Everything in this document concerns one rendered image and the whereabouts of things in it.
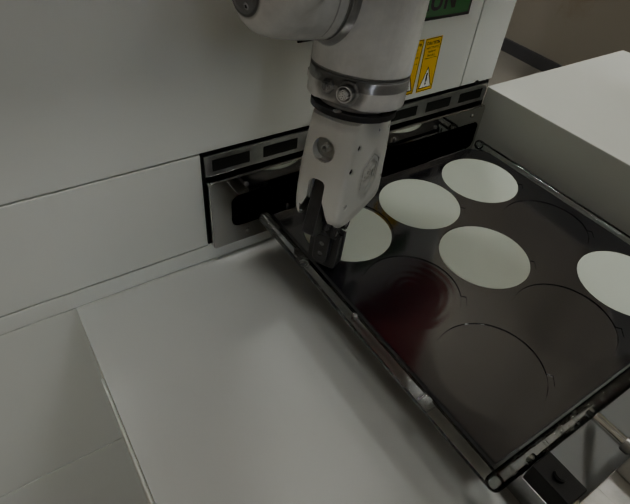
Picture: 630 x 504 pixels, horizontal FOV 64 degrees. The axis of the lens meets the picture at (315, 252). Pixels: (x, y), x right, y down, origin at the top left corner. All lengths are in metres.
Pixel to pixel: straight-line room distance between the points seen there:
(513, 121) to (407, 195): 0.22
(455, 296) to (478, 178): 0.23
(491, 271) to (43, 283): 0.47
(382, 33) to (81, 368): 0.53
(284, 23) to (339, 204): 0.16
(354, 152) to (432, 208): 0.24
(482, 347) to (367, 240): 0.17
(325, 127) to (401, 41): 0.09
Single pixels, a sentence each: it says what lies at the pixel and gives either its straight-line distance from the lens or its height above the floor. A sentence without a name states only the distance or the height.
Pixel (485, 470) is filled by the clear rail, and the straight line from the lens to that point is 0.44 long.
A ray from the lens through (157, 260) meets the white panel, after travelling 0.62.
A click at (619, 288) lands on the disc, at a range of 0.64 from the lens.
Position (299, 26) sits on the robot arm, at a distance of 0.36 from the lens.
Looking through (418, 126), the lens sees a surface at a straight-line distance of 0.73.
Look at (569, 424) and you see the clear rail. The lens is 0.49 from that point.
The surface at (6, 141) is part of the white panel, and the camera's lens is 0.50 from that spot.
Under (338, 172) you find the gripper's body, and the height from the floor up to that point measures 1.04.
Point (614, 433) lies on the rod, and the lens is 0.51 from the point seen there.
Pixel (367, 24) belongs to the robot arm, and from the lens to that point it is 0.39.
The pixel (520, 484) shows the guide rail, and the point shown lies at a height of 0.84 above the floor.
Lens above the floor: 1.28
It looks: 43 degrees down
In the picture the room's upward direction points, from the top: 6 degrees clockwise
